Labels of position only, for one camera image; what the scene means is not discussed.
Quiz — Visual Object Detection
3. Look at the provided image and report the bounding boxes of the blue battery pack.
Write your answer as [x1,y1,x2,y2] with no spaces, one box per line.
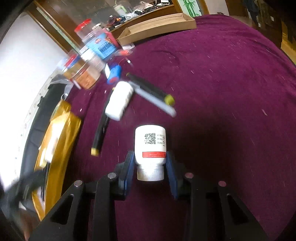
[105,65,122,85]

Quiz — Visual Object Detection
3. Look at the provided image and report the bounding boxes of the red lid plastic jar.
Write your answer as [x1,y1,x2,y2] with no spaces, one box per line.
[74,19,93,40]

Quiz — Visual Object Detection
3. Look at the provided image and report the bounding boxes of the purple velvet tablecloth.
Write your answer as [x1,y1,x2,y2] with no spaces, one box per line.
[63,15,295,240]

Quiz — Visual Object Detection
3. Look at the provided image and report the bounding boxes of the bamboo painting panel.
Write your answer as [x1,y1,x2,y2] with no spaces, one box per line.
[178,0,202,18]

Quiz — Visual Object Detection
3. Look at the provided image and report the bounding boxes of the silver black pen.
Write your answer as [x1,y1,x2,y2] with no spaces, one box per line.
[128,81,177,118]

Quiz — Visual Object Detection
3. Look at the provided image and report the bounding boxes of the clear jar orange label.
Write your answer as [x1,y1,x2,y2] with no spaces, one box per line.
[60,53,100,89]

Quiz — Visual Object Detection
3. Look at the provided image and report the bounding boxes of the gold black pen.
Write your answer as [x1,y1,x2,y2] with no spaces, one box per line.
[91,89,114,157]

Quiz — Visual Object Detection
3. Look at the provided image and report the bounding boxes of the black bag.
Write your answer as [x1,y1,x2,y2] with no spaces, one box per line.
[20,83,66,177]

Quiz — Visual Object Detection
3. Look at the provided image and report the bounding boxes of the blue label plastic jar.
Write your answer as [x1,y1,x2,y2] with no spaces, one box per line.
[82,29,118,60]

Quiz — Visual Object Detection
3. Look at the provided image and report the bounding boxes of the white pill bottle red label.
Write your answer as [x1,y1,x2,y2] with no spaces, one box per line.
[134,125,167,182]

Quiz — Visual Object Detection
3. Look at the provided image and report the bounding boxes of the gold tray box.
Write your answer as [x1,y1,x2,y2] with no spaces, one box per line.
[32,100,81,220]

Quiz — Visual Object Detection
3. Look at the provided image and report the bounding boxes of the slim black pen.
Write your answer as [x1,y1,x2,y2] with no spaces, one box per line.
[126,73,175,106]

